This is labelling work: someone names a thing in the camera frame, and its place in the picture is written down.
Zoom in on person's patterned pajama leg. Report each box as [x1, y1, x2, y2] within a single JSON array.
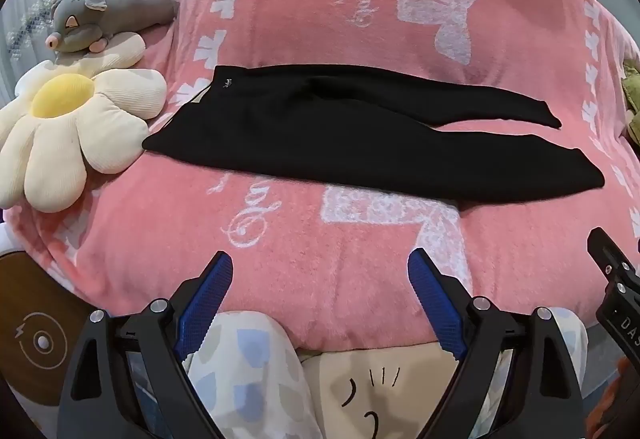
[[182, 306, 590, 439]]

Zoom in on black pants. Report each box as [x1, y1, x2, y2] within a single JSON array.
[[142, 64, 606, 214]]

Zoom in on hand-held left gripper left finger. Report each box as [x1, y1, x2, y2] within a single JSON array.
[[55, 250, 236, 439]]

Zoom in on round wooden side table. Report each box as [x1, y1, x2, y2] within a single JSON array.
[[0, 246, 103, 407]]

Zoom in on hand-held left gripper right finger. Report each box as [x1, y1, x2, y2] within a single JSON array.
[[407, 249, 586, 439]]

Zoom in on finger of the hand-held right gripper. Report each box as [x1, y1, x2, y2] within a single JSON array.
[[587, 228, 640, 281]]

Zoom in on cream cushion with drawn face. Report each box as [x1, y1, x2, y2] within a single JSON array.
[[299, 343, 468, 439]]

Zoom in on cream flower pillow yellow centre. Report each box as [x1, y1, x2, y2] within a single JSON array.
[[0, 60, 168, 213]]

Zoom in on green plush toy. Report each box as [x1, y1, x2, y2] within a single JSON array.
[[621, 58, 640, 144]]

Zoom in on grey mouse plush toy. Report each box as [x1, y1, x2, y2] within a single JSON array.
[[45, 0, 180, 54]]

